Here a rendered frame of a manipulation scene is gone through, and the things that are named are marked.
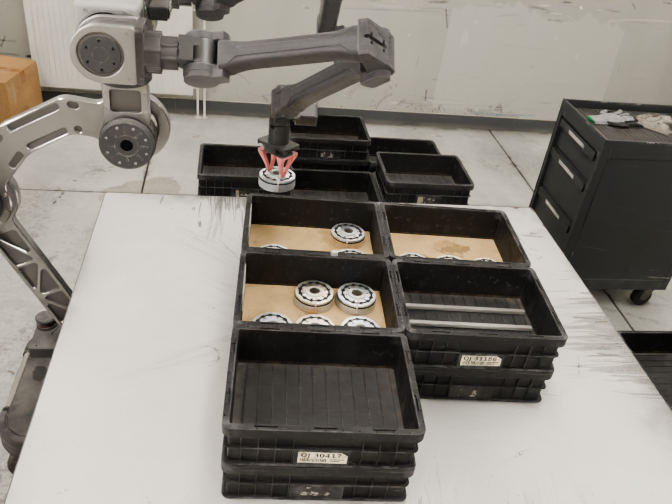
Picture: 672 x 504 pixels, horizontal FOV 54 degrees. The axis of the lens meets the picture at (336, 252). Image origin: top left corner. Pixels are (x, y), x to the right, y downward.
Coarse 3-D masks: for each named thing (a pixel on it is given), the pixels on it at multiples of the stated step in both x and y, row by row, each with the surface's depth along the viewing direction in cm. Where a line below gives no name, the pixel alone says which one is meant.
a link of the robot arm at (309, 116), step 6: (282, 84) 170; (306, 108) 175; (312, 108) 176; (282, 114) 169; (300, 114) 175; (306, 114) 175; (312, 114) 176; (276, 120) 172; (282, 120) 172; (288, 120) 172; (300, 120) 177; (306, 120) 177; (312, 120) 178
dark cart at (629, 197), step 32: (576, 128) 297; (608, 128) 294; (640, 128) 298; (544, 160) 327; (576, 160) 300; (608, 160) 279; (640, 160) 281; (544, 192) 326; (576, 192) 299; (608, 192) 289; (640, 192) 291; (544, 224) 329; (576, 224) 296; (608, 224) 299; (640, 224) 301; (576, 256) 307; (608, 256) 310; (640, 256) 312; (608, 288) 321; (640, 288) 323
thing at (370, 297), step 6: (342, 288) 177; (348, 288) 178; (366, 288) 179; (342, 294) 176; (366, 294) 176; (372, 294) 177; (342, 300) 173; (348, 300) 174; (354, 300) 174; (360, 300) 174; (366, 300) 174; (372, 300) 174; (354, 306) 172; (360, 306) 172; (366, 306) 173
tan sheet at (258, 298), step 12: (252, 288) 178; (264, 288) 179; (276, 288) 179; (288, 288) 180; (252, 300) 174; (264, 300) 174; (276, 300) 175; (288, 300) 176; (252, 312) 170; (264, 312) 171; (276, 312) 171; (288, 312) 172; (300, 312) 172; (324, 312) 173; (336, 312) 174; (372, 312) 175; (336, 324) 170; (384, 324) 172
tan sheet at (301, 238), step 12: (252, 228) 202; (264, 228) 203; (276, 228) 204; (288, 228) 204; (300, 228) 205; (312, 228) 206; (252, 240) 197; (264, 240) 198; (276, 240) 198; (288, 240) 199; (300, 240) 200; (312, 240) 200; (324, 240) 201; (372, 252) 199
